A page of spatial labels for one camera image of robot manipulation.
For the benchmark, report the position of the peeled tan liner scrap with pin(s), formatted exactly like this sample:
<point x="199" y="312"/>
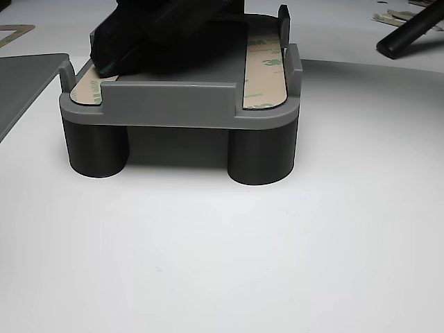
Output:
<point x="437" y="29"/>
<point x="426" y="2"/>
<point x="392" y="17"/>

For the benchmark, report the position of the grey flat mat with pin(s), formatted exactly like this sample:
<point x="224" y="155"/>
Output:
<point x="24" y="86"/>

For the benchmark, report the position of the tan frame-shaped liner piece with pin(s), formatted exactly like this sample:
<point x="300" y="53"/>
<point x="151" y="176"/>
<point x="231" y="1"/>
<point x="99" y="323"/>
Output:
<point x="21" y="33"/>

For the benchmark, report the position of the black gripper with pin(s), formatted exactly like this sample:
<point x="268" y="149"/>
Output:
<point x="190" y="10"/>

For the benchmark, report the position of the tan 3M tape liner strip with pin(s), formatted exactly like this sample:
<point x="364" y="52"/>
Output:
<point x="263" y="79"/>
<point x="85" y="90"/>

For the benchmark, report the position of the dark grey upright tab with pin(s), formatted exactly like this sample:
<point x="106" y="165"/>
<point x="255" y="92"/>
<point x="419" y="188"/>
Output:
<point x="284" y="27"/>

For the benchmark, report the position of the grey fixture block, dark legs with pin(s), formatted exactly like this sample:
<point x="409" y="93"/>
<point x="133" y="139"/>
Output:
<point x="173" y="100"/>

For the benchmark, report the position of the black cylindrical rod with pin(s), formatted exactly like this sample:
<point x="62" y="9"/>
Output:
<point x="406" y="34"/>

